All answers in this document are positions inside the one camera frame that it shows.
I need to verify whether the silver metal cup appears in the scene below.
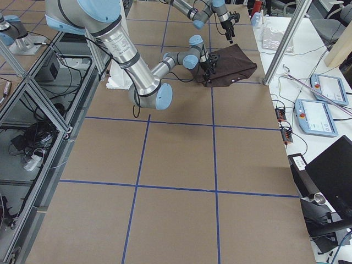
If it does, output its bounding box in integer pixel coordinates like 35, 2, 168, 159
308, 192, 326, 206

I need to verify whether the aluminium frame post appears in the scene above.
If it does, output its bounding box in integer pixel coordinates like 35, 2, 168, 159
263, 0, 312, 85

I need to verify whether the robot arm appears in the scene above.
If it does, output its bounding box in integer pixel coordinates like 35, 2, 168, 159
160, 0, 240, 44
45, 1, 215, 110

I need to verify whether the black monitor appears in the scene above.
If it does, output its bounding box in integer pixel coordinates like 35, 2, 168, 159
306, 135, 351, 219

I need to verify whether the brown t-shirt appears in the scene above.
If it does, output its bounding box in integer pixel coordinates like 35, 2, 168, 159
190, 44, 257, 87

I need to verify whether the red cylinder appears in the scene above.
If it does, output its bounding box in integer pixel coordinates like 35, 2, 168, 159
252, 0, 262, 14

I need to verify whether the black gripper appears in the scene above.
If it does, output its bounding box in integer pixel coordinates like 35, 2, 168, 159
202, 54, 220, 85
221, 19, 235, 44

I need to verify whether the near blue teach pendant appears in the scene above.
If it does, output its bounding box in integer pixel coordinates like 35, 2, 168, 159
294, 99, 338, 138

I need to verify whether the black box with label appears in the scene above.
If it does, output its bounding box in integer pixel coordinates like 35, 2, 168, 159
288, 153, 320, 197

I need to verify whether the blue teach pendant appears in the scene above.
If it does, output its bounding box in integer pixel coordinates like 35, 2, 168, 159
294, 99, 338, 138
310, 74, 349, 106

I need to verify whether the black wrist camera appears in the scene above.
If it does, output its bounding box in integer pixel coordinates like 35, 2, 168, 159
228, 12, 240, 25

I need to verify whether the clear plastic bag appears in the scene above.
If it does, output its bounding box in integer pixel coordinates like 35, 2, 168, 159
262, 27, 285, 51

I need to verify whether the reacher grabber stick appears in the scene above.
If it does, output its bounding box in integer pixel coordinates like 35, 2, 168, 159
282, 64, 352, 113

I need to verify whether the far blue teach pendant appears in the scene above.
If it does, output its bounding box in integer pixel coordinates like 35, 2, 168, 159
310, 74, 349, 106

